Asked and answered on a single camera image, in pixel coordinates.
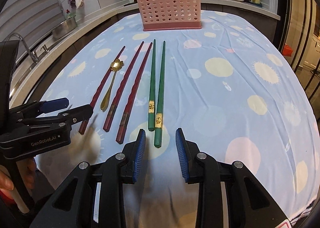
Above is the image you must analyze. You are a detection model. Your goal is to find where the dark red wavy chopstick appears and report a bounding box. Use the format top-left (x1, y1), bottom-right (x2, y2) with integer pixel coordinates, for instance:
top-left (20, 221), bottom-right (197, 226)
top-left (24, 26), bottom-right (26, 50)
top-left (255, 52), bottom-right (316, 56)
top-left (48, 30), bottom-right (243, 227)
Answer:
top-left (116, 42), bottom-right (153, 144)
top-left (103, 41), bottom-right (144, 132)

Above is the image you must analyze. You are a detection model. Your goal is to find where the dark maroon chopstick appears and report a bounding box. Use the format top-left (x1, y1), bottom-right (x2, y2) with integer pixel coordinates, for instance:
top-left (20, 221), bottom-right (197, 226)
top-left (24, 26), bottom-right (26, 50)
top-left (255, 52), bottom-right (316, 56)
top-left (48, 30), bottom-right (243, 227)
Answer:
top-left (78, 45), bottom-right (126, 135)

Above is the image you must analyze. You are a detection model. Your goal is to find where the green chopstick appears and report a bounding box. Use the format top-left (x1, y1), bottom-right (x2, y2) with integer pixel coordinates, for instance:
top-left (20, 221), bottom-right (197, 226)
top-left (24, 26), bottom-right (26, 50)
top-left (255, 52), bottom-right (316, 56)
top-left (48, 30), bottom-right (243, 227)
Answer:
top-left (148, 39), bottom-right (156, 131)
top-left (153, 41), bottom-right (166, 148)

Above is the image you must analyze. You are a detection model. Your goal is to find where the person's left hand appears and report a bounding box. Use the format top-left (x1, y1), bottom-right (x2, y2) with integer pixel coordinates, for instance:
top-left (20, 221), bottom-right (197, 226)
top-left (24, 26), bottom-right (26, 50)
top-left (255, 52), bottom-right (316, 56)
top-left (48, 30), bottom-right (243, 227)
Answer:
top-left (1, 157), bottom-right (37, 199)

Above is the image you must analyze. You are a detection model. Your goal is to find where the chrome sink faucet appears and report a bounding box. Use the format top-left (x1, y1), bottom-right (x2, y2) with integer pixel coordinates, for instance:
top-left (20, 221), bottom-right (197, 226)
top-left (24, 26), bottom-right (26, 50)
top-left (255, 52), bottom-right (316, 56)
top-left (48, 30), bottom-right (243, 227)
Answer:
top-left (7, 33), bottom-right (39, 64)

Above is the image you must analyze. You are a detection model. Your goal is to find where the gold flower-head spoon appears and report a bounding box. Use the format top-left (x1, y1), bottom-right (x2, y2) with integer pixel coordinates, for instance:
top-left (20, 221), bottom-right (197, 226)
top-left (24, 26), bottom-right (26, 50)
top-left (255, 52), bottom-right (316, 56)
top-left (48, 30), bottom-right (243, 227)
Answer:
top-left (100, 59), bottom-right (124, 112)

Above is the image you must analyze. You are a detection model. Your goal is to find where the steel bowl on counter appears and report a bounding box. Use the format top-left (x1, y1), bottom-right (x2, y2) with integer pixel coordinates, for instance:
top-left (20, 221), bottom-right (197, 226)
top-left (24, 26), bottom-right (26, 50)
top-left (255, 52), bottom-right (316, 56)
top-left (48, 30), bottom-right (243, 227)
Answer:
top-left (52, 17), bottom-right (78, 40)

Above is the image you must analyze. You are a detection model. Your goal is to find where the blue planet-print tablecloth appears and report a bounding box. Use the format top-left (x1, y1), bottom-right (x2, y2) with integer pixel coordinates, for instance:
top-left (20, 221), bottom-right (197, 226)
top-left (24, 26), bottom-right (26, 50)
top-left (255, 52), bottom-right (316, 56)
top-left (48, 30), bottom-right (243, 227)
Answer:
top-left (36, 11), bottom-right (319, 227)

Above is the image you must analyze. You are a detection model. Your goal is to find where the pink perforated utensil holder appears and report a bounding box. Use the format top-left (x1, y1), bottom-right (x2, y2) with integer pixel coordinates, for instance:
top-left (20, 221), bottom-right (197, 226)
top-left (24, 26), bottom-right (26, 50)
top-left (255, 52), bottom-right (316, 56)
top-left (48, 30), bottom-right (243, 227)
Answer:
top-left (137, 0), bottom-right (202, 32)

